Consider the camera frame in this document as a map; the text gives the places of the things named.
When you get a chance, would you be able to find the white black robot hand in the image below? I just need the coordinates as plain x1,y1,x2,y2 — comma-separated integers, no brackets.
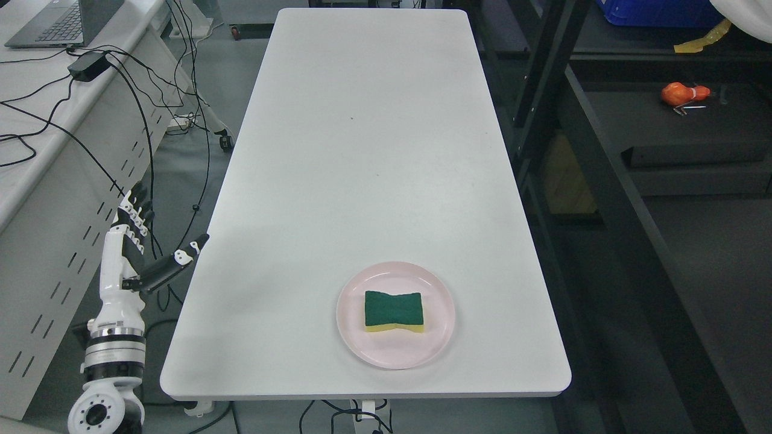
86,182,210,338

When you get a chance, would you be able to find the green yellow sponge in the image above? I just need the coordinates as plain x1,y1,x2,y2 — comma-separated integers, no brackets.
364,291,425,333

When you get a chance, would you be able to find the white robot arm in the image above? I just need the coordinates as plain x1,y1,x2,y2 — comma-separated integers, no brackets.
67,325,146,433

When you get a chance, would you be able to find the black metal shelf rack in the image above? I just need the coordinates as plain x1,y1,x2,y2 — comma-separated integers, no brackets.
453,1,770,433

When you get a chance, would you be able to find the white side desk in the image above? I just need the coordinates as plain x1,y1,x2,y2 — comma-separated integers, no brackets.
1,1,176,420

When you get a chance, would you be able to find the white power strip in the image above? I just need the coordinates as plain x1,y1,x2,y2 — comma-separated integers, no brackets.
166,116,196,134

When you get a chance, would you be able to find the black power adapter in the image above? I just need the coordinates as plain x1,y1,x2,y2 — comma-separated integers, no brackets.
67,51,111,82

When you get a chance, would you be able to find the pink round plate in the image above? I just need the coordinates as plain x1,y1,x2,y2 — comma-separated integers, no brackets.
335,262,456,370

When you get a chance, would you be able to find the grey laptop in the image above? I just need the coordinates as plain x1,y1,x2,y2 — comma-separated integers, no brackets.
4,1,124,49

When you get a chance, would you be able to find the white table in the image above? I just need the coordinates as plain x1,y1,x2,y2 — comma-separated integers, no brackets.
160,8,572,401

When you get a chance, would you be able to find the orange plastic toy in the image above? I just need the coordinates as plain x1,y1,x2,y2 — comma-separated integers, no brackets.
660,82,712,108

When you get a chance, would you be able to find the blue plastic crate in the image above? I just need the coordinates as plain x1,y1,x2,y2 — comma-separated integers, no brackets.
595,1,724,28

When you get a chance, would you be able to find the black cable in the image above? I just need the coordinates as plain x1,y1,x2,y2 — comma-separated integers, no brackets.
0,0,218,314

